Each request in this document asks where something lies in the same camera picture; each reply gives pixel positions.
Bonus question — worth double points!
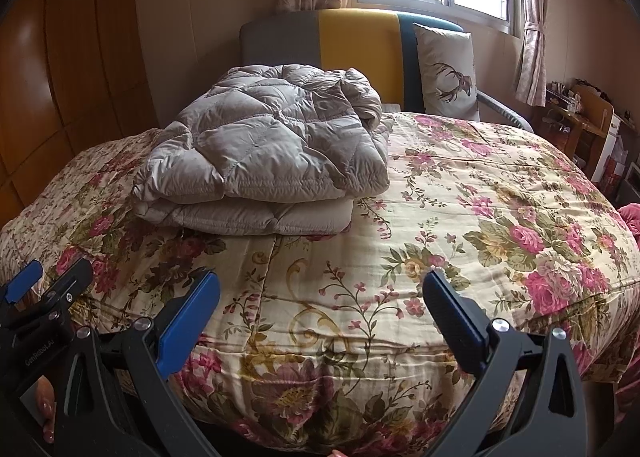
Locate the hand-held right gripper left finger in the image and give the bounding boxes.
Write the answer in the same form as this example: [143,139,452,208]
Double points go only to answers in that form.
[55,271,222,457]

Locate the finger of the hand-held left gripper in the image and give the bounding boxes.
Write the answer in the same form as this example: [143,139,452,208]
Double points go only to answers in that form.
[44,257,94,312]
[0,259,44,313]

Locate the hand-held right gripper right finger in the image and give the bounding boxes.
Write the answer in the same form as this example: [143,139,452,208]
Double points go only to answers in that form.
[422,269,588,457]

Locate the white quilted duvet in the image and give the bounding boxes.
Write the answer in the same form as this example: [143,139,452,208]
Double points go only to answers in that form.
[131,63,396,237]

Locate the person's left hand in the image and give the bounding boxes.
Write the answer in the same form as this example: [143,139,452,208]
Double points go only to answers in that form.
[34,376,57,444]

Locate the floral bedspread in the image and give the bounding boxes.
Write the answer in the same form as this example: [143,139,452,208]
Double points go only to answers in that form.
[0,110,640,457]

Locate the pink plush cloth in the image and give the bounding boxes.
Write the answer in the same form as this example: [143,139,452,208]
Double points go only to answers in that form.
[619,202,640,238]

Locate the white armrest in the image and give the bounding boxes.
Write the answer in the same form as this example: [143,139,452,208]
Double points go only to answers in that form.
[475,90,535,133]

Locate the wooden wardrobe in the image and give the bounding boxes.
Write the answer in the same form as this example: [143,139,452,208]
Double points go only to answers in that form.
[0,0,161,228]

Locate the white cabinet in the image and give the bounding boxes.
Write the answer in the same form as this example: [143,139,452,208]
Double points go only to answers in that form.
[592,112,632,183]

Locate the wooden desk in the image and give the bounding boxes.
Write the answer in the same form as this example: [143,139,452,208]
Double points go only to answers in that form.
[542,82,616,178]

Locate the white deer print pillow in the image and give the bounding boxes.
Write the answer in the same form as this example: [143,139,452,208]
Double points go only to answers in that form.
[412,22,482,120]

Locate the row of small bottles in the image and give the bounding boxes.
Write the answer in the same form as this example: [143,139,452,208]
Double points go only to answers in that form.
[547,80,583,110]

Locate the grey yellow blue headboard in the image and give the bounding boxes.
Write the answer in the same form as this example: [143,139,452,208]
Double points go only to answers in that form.
[239,7,466,115]

